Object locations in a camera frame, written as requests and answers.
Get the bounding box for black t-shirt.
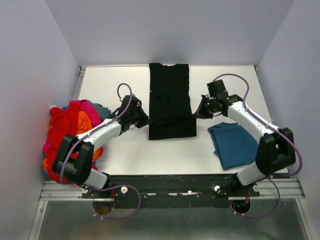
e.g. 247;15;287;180
148;63;197;141

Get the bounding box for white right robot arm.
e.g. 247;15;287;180
193;79;296;196

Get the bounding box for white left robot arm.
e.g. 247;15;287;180
51;95;149;198

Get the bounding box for grey-blue t-shirt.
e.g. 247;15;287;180
88;100;112;121

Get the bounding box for folded teal t-shirt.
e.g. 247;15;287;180
207;122;258;170

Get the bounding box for orange t-shirt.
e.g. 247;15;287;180
42;106;93;173

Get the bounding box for magenta t-shirt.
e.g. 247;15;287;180
42;99;103;153

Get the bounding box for red t-shirt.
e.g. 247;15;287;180
46;103;101;185

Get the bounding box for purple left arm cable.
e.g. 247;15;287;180
59;83;133;185

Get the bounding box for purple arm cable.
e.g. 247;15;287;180
59;83;133;185
212;73;305;178

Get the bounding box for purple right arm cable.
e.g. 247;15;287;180
212;73;305;178

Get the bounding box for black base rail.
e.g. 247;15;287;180
85;174;253;209

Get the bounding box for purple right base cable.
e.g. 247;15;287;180
230;177;281;218

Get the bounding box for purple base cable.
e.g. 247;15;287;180
93;186;142;221
230;177;281;218

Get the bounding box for aluminium frame rail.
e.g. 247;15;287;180
40;178;306;202

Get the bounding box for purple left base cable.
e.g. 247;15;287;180
93;186;142;221

